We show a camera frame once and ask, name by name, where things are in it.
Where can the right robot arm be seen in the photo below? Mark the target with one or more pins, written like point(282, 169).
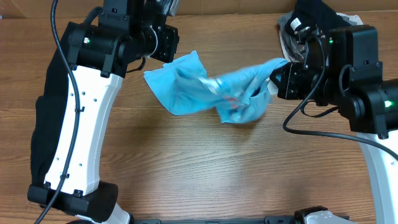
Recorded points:
point(347, 77)

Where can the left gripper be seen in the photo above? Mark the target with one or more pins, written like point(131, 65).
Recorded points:
point(168, 39)

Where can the light blue printed t-shirt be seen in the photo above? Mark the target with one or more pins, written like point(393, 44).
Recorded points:
point(183, 87)

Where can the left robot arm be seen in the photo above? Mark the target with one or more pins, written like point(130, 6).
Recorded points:
point(82, 82)

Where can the beige folded garment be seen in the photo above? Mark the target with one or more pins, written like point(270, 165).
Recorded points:
point(284, 46)

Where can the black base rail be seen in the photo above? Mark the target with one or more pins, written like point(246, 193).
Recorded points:
point(283, 219)

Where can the grey folded garment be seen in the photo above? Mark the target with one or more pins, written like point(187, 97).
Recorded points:
point(287, 37)

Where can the black t-shirt on left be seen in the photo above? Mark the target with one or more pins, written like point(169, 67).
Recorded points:
point(50, 111)

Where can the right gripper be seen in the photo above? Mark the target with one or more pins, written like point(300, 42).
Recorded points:
point(290, 91)

